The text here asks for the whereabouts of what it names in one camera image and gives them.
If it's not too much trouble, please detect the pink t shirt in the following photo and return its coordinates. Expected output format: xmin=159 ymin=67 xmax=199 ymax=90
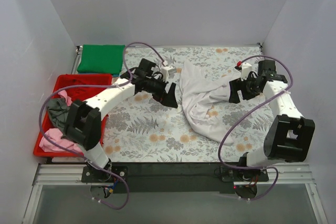
xmin=45 ymin=90 xmax=81 ymax=153

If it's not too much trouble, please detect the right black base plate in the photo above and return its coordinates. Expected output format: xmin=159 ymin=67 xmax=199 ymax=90
xmin=214 ymin=166 xmax=269 ymax=182

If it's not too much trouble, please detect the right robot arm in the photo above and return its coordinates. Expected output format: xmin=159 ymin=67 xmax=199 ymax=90
xmin=229 ymin=60 xmax=315 ymax=181

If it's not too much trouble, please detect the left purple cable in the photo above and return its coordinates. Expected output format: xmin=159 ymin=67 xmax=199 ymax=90
xmin=38 ymin=41 xmax=169 ymax=210

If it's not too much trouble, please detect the folded green t shirt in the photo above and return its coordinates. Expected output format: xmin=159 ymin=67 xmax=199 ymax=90
xmin=77 ymin=45 xmax=125 ymax=76

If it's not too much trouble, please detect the white t shirt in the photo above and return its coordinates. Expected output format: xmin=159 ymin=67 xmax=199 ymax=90
xmin=180 ymin=60 xmax=240 ymax=143

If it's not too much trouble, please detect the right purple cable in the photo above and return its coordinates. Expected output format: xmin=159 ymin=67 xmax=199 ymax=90
xmin=217 ymin=55 xmax=295 ymax=201

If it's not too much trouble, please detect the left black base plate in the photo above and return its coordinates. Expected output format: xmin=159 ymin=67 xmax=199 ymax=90
xmin=81 ymin=166 xmax=129 ymax=183

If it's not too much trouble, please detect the floral table cloth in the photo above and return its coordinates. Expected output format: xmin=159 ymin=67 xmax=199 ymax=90
xmin=103 ymin=46 xmax=274 ymax=162

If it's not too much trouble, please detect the purple cable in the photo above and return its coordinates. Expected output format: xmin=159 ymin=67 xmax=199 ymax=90
xmin=217 ymin=55 xmax=295 ymax=201
xmin=38 ymin=41 xmax=169 ymax=210

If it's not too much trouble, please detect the aluminium rail frame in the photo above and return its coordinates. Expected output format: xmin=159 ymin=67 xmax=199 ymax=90
xmin=23 ymin=163 xmax=328 ymax=223

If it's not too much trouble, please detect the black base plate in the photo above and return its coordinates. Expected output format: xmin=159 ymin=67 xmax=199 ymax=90
xmin=214 ymin=166 xmax=269 ymax=182
xmin=81 ymin=166 xmax=129 ymax=183

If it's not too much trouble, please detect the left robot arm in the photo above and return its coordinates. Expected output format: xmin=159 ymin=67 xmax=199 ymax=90
xmin=64 ymin=58 xmax=177 ymax=182

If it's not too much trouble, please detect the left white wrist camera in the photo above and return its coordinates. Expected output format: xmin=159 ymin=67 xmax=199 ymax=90
xmin=160 ymin=61 xmax=176 ymax=81

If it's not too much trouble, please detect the red t shirt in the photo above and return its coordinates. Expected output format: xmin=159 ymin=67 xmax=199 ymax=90
xmin=55 ymin=74 xmax=112 ymax=101

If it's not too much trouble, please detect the grey t shirt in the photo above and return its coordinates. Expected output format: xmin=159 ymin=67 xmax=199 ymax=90
xmin=46 ymin=98 xmax=70 ymax=140

